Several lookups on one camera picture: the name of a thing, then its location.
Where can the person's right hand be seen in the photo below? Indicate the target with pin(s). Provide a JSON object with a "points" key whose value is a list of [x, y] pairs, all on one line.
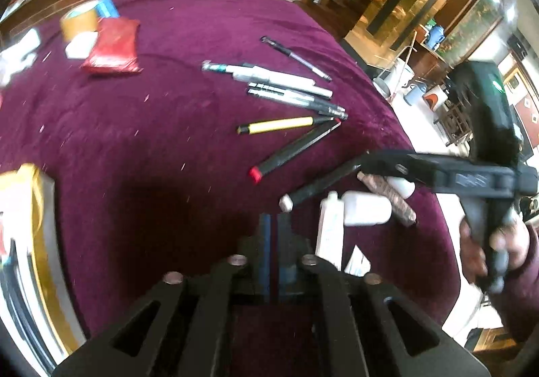
{"points": [[471, 255]]}

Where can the brown packing tape roll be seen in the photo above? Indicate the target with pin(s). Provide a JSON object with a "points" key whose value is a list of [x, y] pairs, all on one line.
{"points": [[78, 21]]}

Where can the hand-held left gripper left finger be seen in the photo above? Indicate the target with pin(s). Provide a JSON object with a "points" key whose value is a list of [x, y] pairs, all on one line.
{"points": [[264, 259]]}

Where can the small white bottle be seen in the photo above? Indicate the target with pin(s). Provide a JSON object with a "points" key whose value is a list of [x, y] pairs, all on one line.
{"points": [[402, 186]]}

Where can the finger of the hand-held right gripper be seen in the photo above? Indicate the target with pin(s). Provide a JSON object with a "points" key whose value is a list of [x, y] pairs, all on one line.
{"points": [[421, 181], [400, 161]]}

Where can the thin black gel pen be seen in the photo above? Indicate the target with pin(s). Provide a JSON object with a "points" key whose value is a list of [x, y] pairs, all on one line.
{"points": [[294, 57]]}

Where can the white glove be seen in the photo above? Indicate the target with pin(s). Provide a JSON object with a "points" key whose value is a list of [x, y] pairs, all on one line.
{"points": [[19, 50]]}

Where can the yellow black pen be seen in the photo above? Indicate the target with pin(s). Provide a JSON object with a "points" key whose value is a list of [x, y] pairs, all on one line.
{"points": [[278, 125]]}

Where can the white paper slip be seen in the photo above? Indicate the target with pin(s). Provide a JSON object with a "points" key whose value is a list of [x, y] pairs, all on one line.
{"points": [[358, 263]]}

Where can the white bin orange mark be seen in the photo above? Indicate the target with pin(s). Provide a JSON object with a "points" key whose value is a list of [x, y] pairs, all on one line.
{"points": [[433, 99]]}

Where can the small blue cylinder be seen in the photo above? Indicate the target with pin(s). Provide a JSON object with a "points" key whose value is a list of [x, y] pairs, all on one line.
{"points": [[107, 8]]}

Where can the white eraser block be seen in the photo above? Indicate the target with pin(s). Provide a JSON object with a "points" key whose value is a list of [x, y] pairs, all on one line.
{"points": [[80, 44]]}

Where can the gold-rimmed white tray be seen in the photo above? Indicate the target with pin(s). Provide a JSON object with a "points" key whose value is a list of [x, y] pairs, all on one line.
{"points": [[29, 187]]}

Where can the white bucket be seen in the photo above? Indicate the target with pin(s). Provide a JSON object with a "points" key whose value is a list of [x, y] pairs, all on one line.
{"points": [[398, 73]]}

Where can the silver clear pen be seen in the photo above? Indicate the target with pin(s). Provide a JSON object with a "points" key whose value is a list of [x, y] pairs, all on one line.
{"points": [[303, 103]]}

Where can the pinkish patterned tube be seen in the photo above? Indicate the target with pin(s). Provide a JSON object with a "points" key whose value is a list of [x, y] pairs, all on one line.
{"points": [[391, 198]]}

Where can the blue water jug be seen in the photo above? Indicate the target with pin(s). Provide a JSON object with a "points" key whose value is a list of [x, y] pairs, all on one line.
{"points": [[436, 36]]}

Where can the red foil packet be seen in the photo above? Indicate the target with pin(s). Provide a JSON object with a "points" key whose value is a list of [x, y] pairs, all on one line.
{"points": [[113, 46]]}

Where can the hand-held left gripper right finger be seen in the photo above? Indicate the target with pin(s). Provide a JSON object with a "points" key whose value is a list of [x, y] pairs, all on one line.
{"points": [[283, 259]]}

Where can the thick white pen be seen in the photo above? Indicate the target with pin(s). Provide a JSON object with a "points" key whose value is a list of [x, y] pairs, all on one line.
{"points": [[273, 76]]}

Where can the black marker red cap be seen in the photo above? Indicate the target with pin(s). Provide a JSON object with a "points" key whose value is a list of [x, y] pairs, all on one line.
{"points": [[294, 147]]}

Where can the black marker pale cap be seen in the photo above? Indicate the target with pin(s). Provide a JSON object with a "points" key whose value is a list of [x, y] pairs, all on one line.
{"points": [[320, 187]]}

